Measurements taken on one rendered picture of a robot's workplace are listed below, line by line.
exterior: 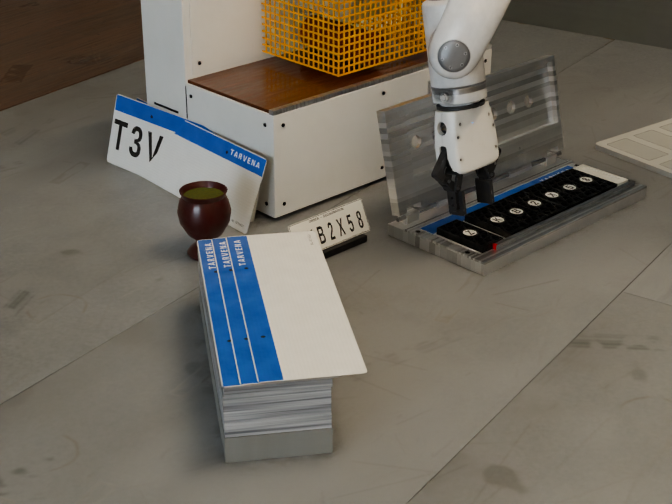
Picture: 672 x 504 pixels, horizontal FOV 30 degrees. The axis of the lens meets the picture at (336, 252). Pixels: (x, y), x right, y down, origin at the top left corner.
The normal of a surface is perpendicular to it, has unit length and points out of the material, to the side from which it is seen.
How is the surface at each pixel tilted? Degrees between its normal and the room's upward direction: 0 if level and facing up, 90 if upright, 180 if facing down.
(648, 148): 0
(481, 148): 76
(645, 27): 90
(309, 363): 0
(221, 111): 90
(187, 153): 69
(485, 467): 0
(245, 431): 90
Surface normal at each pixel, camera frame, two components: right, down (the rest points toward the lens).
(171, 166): -0.72, -0.06
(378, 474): 0.00, -0.90
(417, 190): 0.68, 0.10
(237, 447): 0.17, 0.44
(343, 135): 0.69, 0.32
